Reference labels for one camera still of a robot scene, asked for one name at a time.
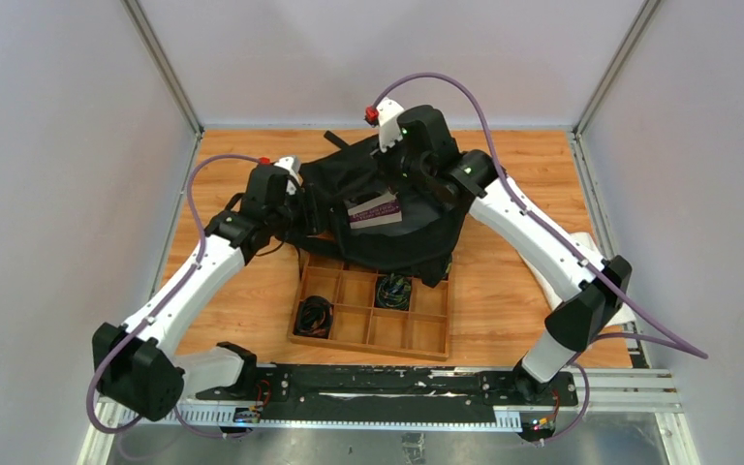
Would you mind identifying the white folded cloth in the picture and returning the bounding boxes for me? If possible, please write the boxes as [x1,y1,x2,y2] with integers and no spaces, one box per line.
[519,232,636,326]

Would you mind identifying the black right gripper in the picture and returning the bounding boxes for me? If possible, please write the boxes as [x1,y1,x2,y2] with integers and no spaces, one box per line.
[371,128,434,196]

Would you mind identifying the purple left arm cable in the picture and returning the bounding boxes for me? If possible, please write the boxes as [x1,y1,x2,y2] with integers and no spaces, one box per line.
[85,153,272,440]

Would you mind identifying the purple treehouse book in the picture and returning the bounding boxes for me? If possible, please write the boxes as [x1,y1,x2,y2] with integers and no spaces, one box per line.
[344,191,402,230]

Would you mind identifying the black rolled belt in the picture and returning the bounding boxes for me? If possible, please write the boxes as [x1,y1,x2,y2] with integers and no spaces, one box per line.
[293,295,334,339]

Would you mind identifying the white slotted cable duct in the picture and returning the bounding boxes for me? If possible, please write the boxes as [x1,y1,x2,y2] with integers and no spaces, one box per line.
[118,404,523,432]

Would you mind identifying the wooden compartment organizer tray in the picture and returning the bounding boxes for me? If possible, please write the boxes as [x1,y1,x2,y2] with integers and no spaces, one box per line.
[287,254,452,361]

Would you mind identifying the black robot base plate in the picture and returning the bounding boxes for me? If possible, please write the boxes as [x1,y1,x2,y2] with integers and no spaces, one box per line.
[196,364,578,423]

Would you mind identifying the multicolour rolled belt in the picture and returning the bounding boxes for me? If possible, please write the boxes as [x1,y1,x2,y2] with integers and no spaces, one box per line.
[374,273,412,311]

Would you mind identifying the black fabric backpack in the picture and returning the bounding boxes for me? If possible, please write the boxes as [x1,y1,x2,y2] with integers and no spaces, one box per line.
[283,131,475,287]

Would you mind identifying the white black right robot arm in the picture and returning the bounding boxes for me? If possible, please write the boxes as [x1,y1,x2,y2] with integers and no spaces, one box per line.
[364,98,632,405]

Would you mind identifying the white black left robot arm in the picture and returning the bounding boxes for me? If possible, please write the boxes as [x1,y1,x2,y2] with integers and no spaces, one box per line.
[85,156,303,433]

